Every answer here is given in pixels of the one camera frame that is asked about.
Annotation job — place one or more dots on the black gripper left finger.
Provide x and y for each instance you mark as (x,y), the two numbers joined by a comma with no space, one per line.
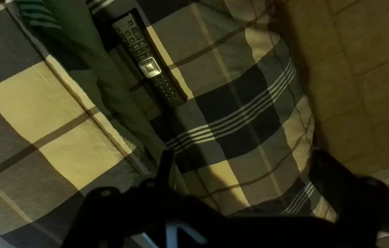
(110,215)

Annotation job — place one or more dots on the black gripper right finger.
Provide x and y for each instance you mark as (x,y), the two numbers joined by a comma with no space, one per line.
(362,202)

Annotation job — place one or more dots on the black remote control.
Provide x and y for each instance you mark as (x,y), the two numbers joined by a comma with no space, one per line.
(148,60)

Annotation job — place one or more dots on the plaid right pillow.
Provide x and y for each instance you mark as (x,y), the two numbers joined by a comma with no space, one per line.
(244,137)

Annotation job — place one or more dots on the plaid comforter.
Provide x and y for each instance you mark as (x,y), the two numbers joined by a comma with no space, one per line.
(56,144)

